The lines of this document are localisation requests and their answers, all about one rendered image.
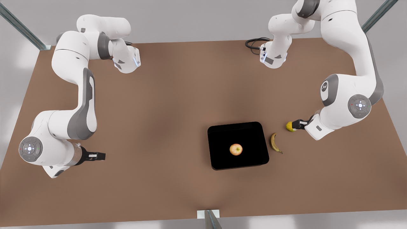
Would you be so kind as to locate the yellow green pear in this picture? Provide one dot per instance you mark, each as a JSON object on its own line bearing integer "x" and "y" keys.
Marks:
{"x": 289, "y": 126}

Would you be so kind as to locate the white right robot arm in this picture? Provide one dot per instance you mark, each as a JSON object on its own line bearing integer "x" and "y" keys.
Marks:
{"x": 68, "y": 60}

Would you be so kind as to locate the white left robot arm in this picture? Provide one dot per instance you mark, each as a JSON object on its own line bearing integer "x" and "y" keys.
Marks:
{"x": 343, "y": 41}

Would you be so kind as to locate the yellow brown banana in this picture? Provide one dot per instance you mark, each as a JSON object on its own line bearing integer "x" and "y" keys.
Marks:
{"x": 275, "y": 143}

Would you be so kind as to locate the black square tray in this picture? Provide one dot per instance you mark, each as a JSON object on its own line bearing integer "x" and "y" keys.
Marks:
{"x": 237, "y": 145}

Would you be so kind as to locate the red yellow apple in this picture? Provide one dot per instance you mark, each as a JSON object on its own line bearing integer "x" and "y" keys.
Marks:
{"x": 236, "y": 149}

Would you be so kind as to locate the silver frame post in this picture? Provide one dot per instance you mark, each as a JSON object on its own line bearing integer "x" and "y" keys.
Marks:
{"x": 22, "y": 27}
{"x": 378, "y": 14}
{"x": 211, "y": 218}

